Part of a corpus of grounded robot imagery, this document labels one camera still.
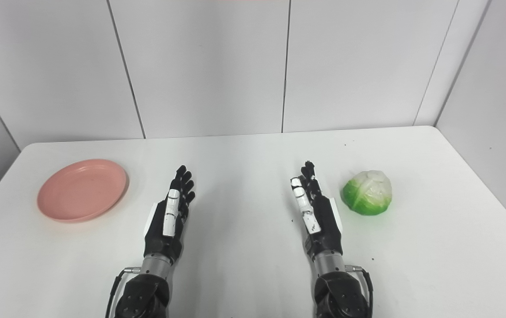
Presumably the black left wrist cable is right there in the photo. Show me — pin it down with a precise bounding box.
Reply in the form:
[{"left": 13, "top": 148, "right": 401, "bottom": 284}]
[{"left": 105, "top": 266, "right": 142, "bottom": 318}]

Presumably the green white cabbage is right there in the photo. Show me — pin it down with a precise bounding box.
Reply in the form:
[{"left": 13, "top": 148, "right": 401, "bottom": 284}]
[{"left": 342, "top": 170, "right": 393, "bottom": 216}]

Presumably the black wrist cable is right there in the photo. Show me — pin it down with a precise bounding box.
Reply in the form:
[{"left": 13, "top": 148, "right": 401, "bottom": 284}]
[
  {"left": 105, "top": 266, "right": 142, "bottom": 318},
  {"left": 345, "top": 265, "right": 374, "bottom": 310}
]

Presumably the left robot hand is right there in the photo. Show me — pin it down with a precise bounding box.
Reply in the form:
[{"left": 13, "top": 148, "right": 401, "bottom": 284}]
[{"left": 143, "top": 165, "right": 196, "bottom": 265}]

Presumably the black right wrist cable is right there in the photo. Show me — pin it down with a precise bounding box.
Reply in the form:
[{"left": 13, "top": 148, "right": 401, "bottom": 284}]
[{"left": 345, "top": 265, "right": 374, "bottom": 310}]

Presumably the pink plate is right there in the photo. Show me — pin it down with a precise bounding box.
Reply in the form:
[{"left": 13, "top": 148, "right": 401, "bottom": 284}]
[{"left": 37, "top": 159, "right": 128, "bottom": 223}]

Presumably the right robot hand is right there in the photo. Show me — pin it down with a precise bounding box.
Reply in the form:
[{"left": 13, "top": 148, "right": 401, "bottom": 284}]
[{"left": 291, "top": 161, "right": 344, "bottom": 259}]

